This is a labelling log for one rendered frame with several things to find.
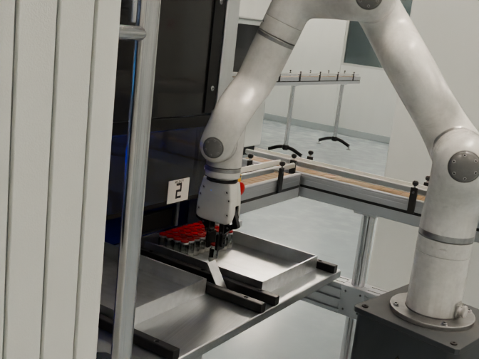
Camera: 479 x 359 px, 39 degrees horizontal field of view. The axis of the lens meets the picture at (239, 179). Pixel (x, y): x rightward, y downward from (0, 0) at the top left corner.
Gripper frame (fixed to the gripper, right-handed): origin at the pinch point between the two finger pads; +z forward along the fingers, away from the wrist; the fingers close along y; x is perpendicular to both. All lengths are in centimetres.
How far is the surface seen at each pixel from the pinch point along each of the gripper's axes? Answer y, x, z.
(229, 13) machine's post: -16, 18, -54
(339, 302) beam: -5, 95, 46
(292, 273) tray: 19.6, 4.4, 3.9
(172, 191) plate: -15.5, 1.1, -8.4
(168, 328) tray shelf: 15.7, -35.9, 5.8
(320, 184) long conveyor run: -19, 93, 3
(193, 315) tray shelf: 15.5, -27.8, 5.8
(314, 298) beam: -16, 95, 48
